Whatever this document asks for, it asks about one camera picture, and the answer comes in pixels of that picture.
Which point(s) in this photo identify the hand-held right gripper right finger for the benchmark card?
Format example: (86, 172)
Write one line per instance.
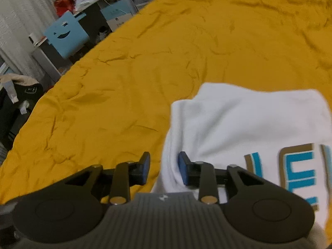
(183, 168)

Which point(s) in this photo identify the blue and white drawer cabinet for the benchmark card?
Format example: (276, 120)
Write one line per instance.
(119, 13)

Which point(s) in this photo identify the blue smiley face chair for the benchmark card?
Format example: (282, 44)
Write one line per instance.
(67, 35)

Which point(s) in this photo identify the red bag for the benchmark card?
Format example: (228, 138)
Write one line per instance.
(64, 5)

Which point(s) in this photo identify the white plastic bag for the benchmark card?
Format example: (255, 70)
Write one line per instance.
(85, 1)

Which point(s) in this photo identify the white curtain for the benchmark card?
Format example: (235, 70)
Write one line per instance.
(18, 18)

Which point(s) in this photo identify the cluttered desk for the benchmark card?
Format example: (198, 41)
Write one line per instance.
(96, 18)

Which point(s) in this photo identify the yellow bedspread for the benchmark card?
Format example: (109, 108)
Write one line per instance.
(155, 70)

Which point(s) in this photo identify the white printed sweatshirt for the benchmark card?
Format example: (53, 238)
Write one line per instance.
(246, 122)

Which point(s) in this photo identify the white shoes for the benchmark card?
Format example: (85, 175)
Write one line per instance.
(104, 32)

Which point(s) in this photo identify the dark jacket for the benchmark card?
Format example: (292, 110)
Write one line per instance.
(18, 109)

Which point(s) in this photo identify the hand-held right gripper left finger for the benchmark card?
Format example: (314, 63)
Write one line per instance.
(145, 167)

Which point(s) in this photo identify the small white desk device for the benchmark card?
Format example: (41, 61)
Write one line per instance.
(33, 39)

